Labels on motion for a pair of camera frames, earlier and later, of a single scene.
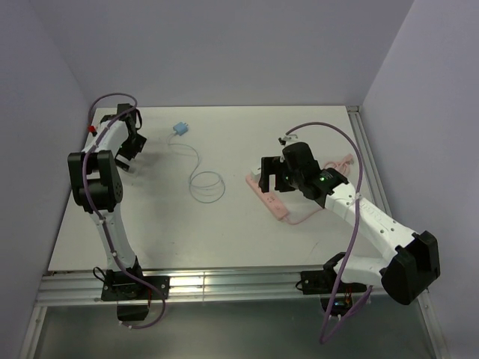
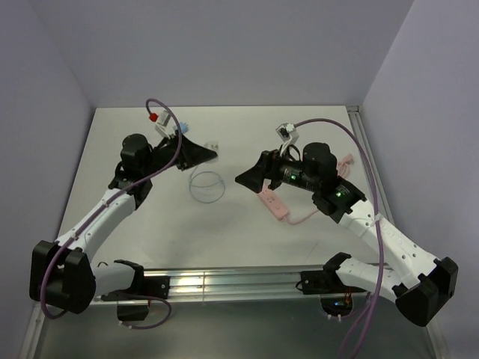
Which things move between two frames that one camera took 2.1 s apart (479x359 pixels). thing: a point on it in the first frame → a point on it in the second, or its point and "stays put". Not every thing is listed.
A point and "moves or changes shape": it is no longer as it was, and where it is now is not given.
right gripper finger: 274,166 → 254,177
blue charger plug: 180,128 stays put
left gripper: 138,146 → 192,154
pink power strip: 272,200 stays put
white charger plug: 256,173 moves or changes shape
